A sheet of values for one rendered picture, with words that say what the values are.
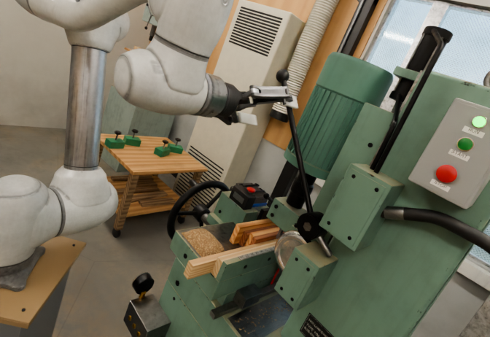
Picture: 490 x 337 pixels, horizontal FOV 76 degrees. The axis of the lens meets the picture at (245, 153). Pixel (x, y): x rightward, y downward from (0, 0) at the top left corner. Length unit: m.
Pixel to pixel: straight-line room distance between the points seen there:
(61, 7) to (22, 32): 2.65
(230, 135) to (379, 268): 1.91
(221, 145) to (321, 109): 1.79
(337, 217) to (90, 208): 0.76
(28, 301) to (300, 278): 0.72
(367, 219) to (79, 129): 0.84
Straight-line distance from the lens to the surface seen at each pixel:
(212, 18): 0.55
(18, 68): 3.58
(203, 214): 1.22
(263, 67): 2.37
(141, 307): 1.10
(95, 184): 1.09
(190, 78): 0.56
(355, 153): 0.78
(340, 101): 0.81
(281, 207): 0.93
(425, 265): 0.72
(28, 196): 1.00
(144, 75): 0.54
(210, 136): 2.63
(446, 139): 0.63
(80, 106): 1.08
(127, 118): 3.03
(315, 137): 0.82
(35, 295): 1.10
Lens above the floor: 1.41
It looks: 16 degrees down
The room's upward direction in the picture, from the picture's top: 22 degrees clockwise
